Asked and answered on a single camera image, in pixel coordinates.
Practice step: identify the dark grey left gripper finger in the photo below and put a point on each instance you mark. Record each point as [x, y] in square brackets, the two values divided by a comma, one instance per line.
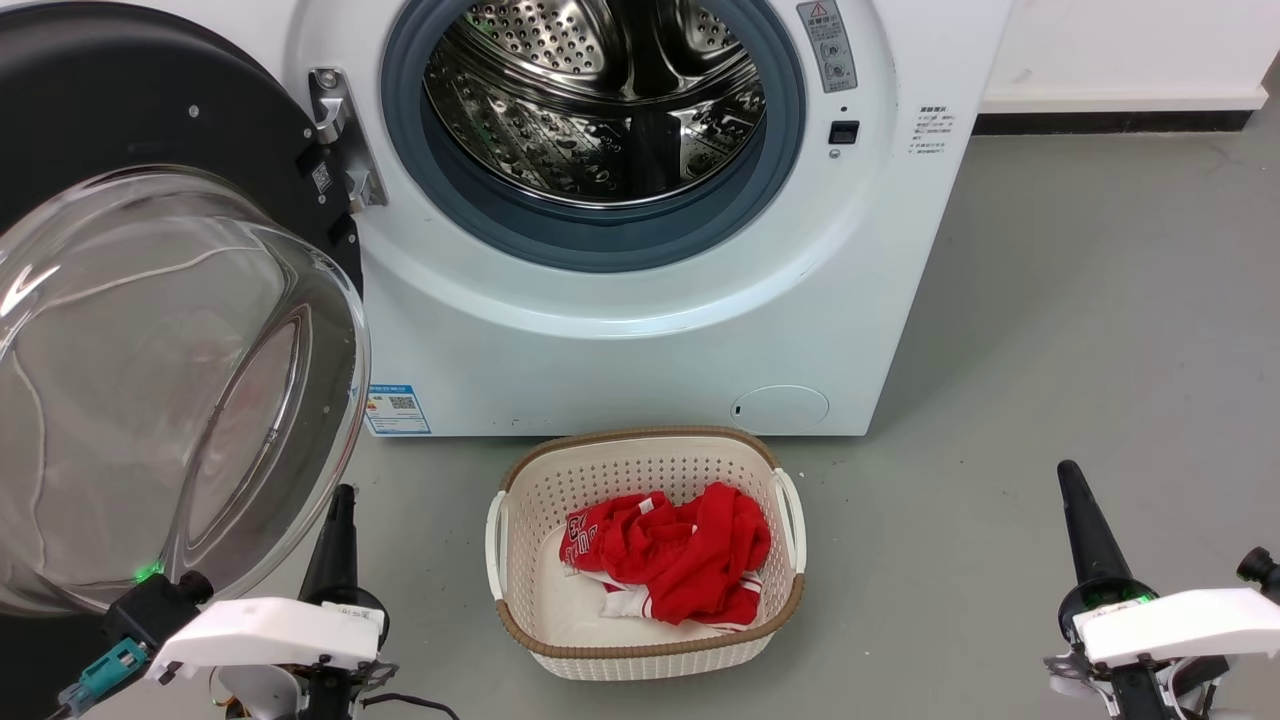
[325, 560]
[347, 555]

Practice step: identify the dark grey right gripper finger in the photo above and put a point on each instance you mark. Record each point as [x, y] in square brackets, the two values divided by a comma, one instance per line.
[1108, 545]
[1085, 540]

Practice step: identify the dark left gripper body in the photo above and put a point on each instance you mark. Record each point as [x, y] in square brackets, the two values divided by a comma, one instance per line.
[300, 690]

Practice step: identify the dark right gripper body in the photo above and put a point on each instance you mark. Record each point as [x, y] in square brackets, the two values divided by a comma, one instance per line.
[1130, 685]

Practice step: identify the black round glass washer door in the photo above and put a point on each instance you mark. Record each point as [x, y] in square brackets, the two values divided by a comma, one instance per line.
[160, 360]

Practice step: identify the white front-load washing machine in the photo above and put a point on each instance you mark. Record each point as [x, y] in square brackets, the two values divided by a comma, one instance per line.
[640, 340]

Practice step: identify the metal washer door hinge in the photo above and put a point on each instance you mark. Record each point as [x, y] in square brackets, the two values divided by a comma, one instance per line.
[342, 135]

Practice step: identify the black door latch socket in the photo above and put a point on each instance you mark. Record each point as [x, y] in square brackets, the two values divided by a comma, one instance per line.
[844, 132]

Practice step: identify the blue energy label sticker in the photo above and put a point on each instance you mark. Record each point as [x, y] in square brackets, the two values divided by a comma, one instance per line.
[398, 408]

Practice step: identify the white woven plastic laundry basket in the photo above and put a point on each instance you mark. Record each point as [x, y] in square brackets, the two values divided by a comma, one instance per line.
[650, 462]

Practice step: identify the round white filter cover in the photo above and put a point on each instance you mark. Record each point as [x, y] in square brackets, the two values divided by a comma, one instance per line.
[780, 408]

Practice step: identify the red jersey garment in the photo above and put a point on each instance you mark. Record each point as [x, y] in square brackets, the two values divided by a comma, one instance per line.
[680, 555]

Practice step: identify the small black text label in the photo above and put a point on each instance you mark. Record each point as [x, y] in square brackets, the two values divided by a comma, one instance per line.
[932, 130]

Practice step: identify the stainless steel washer drum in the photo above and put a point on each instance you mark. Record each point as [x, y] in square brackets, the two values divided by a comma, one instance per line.
[590, 90]

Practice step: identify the grey warning sticker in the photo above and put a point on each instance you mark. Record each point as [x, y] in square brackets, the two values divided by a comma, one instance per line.
[828, 45]

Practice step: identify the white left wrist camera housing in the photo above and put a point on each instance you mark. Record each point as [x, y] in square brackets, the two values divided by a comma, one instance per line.
[270, 632]

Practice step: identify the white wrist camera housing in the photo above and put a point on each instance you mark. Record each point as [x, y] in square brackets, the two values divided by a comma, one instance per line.
[270, 632]
[1190, 622]

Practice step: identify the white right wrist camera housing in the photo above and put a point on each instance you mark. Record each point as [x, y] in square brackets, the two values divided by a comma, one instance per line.
[1190, 622]

